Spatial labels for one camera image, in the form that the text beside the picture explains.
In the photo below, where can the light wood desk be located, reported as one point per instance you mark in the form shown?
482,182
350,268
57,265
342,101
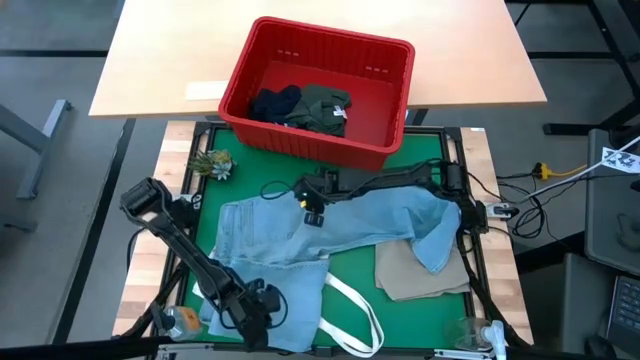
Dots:
165,50

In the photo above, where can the red plastic laundry bin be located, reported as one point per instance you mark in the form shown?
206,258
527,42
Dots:
370,110

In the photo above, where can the white printed tote bag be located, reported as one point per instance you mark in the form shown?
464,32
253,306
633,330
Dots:
357,310

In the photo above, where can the black keyboard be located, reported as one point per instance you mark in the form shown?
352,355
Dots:
627,310

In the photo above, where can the grey desk leg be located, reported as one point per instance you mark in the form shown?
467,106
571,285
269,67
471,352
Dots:
47,135

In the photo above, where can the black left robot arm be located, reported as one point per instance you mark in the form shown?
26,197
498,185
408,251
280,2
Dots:
190,255

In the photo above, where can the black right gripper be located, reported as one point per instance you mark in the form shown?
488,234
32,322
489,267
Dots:
317,187

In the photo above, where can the black garment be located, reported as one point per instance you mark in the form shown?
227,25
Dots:
275,105

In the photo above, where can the clear spray bottle white nozzle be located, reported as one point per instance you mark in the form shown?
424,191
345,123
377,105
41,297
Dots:
492,334

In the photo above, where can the grey cabinet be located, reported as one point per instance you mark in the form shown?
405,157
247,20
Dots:
607,225

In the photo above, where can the clear bottle with orange label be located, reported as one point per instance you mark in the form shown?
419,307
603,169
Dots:
184,322

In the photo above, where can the khaki button shirt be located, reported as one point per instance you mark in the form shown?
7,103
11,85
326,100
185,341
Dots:
420,275

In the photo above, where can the dark grey box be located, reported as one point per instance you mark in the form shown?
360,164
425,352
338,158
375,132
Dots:
585,300

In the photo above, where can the light blue denim jeans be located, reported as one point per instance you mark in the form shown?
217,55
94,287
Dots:
270,235

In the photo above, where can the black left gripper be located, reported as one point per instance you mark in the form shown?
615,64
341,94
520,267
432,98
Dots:
255,320

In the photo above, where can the dark green garment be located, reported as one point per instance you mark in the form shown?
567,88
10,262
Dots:
322,110

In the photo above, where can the black metal table frame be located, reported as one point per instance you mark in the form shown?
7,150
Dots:
456,145

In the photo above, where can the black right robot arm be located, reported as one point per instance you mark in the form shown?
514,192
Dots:
400,177

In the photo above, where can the black bar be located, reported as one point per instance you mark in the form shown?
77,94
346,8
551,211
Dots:
75,349

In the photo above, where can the small potted succulent plant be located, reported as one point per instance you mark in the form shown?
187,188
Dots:
212,165

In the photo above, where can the black desk frame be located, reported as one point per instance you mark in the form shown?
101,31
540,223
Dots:
575,55

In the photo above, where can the green table mat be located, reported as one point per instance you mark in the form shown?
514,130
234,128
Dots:
415,320

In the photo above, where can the white label strip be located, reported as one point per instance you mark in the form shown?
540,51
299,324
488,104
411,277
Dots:
207,90

